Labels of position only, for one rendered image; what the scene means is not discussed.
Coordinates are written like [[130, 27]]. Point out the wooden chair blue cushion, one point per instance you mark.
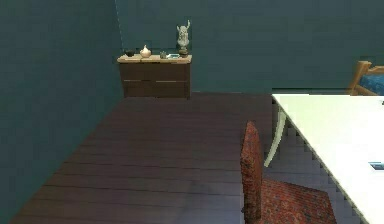
[[368, 80]]

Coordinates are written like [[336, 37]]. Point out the blue flat object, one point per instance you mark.
[[377, 165]]

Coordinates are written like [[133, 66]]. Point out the small grey-green cup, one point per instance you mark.
[[163, 55]]

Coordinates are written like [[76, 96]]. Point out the teal flat box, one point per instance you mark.
[[173, 56]]

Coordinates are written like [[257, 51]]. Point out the cream round vase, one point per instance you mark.
[[145, 52]]

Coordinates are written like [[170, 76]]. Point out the white table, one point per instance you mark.
[[343, 140]]

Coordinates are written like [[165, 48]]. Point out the red patterned chair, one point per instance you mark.
[[266, 193]]

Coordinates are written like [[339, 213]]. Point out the grey bust statue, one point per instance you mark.
[[183, 36]]

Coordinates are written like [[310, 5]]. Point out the dark brown chest of drawers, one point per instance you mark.
[[155, 78]]

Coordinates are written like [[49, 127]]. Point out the dark small bowl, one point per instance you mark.
[[129, 52]]

